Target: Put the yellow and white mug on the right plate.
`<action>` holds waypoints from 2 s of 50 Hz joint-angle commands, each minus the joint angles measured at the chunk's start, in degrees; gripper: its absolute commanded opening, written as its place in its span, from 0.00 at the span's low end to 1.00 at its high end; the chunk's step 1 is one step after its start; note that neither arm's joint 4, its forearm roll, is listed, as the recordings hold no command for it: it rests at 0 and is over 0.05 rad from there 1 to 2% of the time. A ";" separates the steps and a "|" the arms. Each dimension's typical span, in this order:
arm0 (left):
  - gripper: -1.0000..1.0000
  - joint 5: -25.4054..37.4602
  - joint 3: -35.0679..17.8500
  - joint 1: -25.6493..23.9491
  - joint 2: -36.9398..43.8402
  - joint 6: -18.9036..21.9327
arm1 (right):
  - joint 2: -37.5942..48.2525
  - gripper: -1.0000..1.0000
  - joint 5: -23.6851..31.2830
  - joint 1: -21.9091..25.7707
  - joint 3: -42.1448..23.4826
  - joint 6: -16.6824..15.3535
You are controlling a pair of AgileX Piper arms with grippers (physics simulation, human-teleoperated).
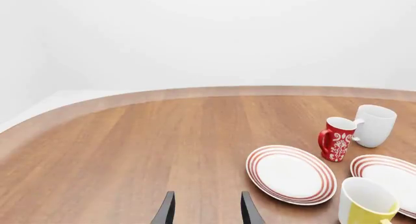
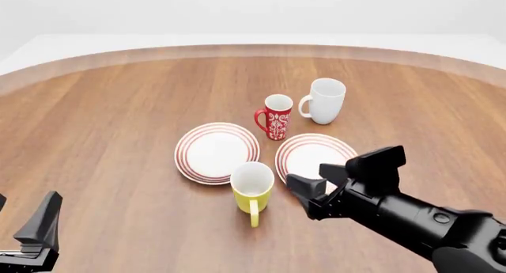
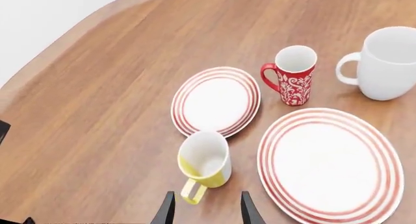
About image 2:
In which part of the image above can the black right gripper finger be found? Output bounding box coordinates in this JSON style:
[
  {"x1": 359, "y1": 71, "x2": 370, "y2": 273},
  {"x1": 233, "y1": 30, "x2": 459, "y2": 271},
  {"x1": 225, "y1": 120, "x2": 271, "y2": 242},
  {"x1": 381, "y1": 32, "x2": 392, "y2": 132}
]
[
  {"x1": 319, "y1": 162, "x2": 350, "y2": 188},
  {"x1": 285, "y1": 173, "x2": 330, "y2": 203}
]

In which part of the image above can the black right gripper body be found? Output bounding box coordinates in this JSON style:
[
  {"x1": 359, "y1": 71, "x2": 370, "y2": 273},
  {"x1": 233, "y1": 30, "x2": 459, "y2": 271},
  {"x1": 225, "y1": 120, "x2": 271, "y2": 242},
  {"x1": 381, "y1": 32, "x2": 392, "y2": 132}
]
[{"x1": 304, "y1": 177, "x2": 372, "y2": 222}]

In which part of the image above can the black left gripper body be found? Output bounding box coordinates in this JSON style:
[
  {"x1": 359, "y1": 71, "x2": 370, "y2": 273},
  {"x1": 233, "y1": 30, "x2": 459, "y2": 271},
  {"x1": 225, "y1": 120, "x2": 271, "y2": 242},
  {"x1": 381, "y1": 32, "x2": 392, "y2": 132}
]
[{"x1": 0, "y1": 245, "x2": 61, "y2": 273}]

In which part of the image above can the white plate with red rings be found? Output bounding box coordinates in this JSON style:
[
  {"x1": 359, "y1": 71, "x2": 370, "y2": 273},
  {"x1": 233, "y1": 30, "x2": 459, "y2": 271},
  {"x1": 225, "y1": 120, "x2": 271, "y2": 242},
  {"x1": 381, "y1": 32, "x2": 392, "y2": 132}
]
[
  {"x1": 274, "y1": 132, "x2": 360, "y2": 185},
  {"x1": 174, "y1": 121, "x2": 262, "y2": 186}
]

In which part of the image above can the yellow and white mug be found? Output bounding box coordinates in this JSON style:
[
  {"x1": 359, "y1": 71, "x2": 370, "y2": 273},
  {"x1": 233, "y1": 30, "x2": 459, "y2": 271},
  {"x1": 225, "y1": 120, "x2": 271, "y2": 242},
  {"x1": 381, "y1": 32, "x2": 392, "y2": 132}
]
[{"x1": 229, "y1": 161, "x2": 276, "y2": 229}]

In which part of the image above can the red patterned mug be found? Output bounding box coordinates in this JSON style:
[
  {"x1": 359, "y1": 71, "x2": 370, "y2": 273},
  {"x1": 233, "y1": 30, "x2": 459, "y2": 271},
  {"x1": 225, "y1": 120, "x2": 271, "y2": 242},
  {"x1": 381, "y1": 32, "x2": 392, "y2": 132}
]
[{"x1": 254, "y1": 93, "x2": 294, "y2": 142}]

